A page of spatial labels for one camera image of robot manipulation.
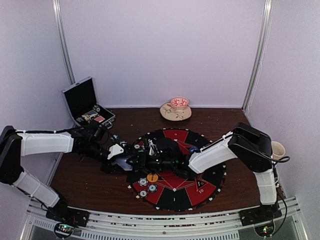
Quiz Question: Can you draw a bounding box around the blue playing card deck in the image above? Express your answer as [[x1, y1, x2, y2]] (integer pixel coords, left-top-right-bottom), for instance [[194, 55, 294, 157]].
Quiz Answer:
[[111, 155, 133, 172]]

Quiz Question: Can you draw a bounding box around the white printed ceramic mug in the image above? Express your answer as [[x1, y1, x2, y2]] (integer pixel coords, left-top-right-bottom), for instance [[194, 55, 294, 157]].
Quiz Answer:
[[271, 141, 286, 160]]

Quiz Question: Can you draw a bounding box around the blue small blind button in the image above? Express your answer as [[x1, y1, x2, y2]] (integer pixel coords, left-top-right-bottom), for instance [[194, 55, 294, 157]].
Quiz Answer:
[[189, 147, 200, 154]]

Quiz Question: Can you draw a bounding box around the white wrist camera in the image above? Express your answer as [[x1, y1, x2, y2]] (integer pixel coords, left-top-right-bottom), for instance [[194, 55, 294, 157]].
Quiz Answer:
[[148, 139, 157, 156], [107, 143, 124, 160]]

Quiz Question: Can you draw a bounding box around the blue white chip seat two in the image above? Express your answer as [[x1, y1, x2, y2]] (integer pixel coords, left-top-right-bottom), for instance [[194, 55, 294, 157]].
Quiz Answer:
[[138, 177, 149, 187]]

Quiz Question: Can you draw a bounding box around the cream floral ceramic plate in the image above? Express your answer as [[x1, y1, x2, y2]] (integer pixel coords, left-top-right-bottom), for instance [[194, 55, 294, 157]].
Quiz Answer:
[[159, 102, 192, 122]]

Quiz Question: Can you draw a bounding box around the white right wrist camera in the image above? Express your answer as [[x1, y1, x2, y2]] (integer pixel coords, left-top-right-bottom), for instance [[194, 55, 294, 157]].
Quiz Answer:
[[148, 139, 157, 156]]

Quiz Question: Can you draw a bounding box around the black hundred chip seat two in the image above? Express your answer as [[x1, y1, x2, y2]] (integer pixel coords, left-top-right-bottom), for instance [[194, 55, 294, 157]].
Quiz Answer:
[[139, 189, 149, 198]]

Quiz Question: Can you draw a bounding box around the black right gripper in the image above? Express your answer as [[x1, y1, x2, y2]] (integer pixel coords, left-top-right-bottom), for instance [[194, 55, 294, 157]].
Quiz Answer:
[[127, 150, 176, 174]]

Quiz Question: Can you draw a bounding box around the aluminium corner post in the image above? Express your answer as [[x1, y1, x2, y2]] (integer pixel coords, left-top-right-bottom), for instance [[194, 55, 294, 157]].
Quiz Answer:
[[52, 0, 76, 85], [242, 0, 273, 114]]

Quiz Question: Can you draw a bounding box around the orange big blind button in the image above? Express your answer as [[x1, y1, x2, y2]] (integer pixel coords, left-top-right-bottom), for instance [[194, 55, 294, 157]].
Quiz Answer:
[[146, 173, 159, 183]]

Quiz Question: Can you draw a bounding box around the aluminium poker chip case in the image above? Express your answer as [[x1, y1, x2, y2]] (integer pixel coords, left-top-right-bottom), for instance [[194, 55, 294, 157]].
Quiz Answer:
[[62, 76, 116, 129]]

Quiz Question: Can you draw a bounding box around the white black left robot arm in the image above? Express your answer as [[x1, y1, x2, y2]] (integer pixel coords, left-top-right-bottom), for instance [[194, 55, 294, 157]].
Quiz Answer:
[[0, 124, 133, 222]]

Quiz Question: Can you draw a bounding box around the red patterned white bowl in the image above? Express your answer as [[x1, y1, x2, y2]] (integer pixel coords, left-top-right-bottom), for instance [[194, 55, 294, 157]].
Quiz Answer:
[[170, 96, 189, 111]]

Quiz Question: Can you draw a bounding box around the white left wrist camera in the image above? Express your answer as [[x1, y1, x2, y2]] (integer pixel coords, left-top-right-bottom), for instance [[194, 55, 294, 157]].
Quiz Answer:
[[107, 143, 124, 160]]

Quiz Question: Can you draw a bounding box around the right aluminium corner post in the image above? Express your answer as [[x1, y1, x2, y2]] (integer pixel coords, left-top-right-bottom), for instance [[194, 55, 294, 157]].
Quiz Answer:
[[242, 0, 273, 114]]

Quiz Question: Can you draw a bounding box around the aluminium front rail frame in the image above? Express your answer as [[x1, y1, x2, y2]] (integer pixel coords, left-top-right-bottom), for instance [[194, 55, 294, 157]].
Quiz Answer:
[[18, 197, 311, 240]]

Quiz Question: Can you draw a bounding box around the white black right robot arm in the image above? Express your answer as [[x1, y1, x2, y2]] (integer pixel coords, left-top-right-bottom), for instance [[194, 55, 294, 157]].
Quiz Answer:
[[127, 123, 277, 221]]

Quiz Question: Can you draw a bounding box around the round red black poker mat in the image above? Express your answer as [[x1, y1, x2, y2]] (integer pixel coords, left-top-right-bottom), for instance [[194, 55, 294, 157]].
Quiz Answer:
[[126, 128, 227, 212]]

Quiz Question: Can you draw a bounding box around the left aluminium corner post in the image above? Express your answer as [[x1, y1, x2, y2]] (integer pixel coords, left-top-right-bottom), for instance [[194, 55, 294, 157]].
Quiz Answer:
[[52, 0, 76, 85]]

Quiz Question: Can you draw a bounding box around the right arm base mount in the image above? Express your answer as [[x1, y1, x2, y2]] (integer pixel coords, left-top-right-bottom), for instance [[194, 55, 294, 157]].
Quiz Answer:
[[238, 202, 282, 226]]

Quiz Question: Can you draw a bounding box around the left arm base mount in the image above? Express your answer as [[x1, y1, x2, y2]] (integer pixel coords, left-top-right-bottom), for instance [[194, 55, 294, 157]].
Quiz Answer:
[[41, 197, 90, 227]]

